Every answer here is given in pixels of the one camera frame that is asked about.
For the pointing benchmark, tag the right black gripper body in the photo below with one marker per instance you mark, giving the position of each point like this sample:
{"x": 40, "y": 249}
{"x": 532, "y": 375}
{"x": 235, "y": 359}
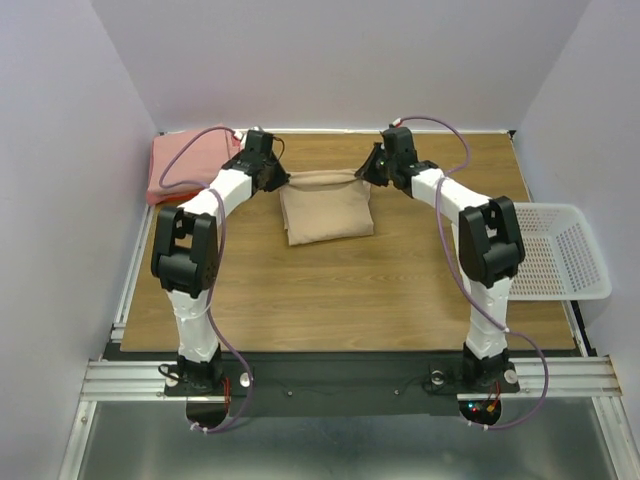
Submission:
{"x": 373, "y": 167}

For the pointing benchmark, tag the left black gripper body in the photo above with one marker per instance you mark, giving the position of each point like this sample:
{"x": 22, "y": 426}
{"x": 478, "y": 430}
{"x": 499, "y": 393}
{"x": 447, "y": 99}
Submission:
{"x": 276, "y": 177}

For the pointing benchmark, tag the beige t shirt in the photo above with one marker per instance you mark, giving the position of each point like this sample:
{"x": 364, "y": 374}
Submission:
{"x": 325, "y": 205}

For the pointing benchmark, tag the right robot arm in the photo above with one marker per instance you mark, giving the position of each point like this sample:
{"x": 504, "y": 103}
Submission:
{"x": 485, "y": 350}

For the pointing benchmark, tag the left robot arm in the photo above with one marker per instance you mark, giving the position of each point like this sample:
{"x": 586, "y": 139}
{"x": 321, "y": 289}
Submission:
{"x": 187, "y": 251}

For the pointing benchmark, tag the folded pink t shirt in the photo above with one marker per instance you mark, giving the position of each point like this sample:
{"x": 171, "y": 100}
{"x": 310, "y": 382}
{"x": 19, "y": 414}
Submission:
{"x": 199, "y": 164}

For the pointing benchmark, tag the white plastic basket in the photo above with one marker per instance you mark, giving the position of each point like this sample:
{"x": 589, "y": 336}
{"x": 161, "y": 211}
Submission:
{"x": 560, "y": 250}

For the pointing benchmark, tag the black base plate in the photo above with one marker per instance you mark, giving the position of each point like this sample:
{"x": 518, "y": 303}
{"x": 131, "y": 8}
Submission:
{"x": 338, "y": 384}

